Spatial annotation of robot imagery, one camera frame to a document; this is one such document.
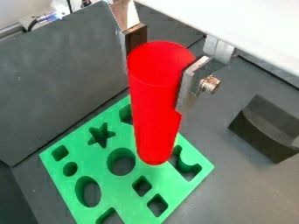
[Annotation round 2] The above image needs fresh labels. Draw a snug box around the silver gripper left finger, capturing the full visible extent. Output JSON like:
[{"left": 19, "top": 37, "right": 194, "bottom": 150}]
[{"left": 108, "top": 0, "right": 148, "bottom": 74}]

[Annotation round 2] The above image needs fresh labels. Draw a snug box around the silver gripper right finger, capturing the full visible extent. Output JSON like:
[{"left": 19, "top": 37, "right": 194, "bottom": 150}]
[{"left": 174, "top": 35, "right": 237, "bottom": 114}]

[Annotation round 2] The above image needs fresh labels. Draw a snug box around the silver connector with cable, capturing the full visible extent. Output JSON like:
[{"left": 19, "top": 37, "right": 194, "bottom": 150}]
[{"left": 18, "top": 7, "right": 70, "bottom": 32}]

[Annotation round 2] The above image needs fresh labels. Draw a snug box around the green shape sorter board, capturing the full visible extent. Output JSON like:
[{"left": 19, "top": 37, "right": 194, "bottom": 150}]
[{"left": 40, "top": 97, "right": 213, "bottom": 224}]

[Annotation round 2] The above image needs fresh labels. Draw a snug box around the grey raised plate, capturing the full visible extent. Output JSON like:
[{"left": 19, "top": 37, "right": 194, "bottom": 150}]
[{"left": 0, "top": 2, "right": 126, "bottom": 166}]

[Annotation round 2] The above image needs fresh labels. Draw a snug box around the dark grey block holder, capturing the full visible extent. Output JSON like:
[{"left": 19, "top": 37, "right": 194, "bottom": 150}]
[{"left": 228, "top": 94, "right": 299, "bottom": 164}]

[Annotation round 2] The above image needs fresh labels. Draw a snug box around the red round cylinder peg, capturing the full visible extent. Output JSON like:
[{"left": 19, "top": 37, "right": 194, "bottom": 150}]
[{"left": 126, "top": 41, "right": 194, "bottom": 165}]

